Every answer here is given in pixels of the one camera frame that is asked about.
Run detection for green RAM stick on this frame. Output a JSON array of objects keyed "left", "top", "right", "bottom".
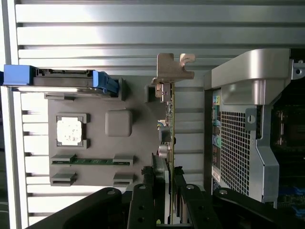
[{"left": 52, "top": 157, "right": 133, "bottom": 166}]

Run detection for grey parts rack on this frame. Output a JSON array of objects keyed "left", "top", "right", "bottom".
[{"left": 44, "top": 76, "right": 176, "bottom": 191}]

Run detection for silver CPU chip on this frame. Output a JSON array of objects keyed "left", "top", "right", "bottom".
[{"left": 56, "top": 118, "right": 83, "bottom": 146}]

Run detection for open PC case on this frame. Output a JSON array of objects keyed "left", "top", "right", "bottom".
[{"left": 203, "top": 48, "right": 305, "bottom": 210}]

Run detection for hard disk in blue caddy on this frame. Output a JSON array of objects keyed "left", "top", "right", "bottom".
[{"left": 0, "top": 64, "right": 119, "bottom": 99}]

